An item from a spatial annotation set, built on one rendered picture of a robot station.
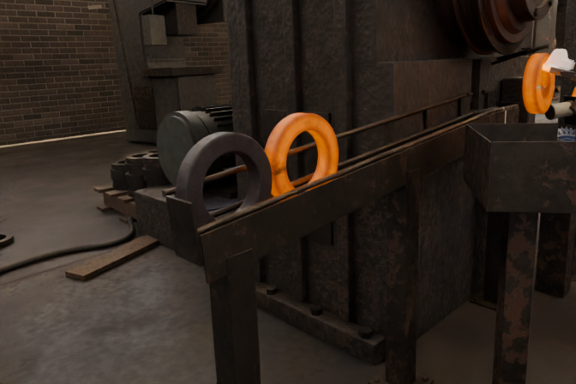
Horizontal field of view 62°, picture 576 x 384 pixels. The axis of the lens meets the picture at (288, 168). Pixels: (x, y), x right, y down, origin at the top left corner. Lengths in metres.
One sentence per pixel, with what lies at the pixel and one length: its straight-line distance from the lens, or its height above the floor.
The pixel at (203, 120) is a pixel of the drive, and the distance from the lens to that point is 2.27.
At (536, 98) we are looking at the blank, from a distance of 1.38.
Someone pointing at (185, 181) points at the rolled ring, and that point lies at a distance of 0.78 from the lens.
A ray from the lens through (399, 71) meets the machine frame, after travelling 1.33.
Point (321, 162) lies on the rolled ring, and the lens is 1.00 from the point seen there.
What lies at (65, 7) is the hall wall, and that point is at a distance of 7.23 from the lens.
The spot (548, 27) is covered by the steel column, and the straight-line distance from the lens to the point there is 10.58.
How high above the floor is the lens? 0.88
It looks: 12 degrees down
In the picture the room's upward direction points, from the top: 2 degrees counter-clockwise
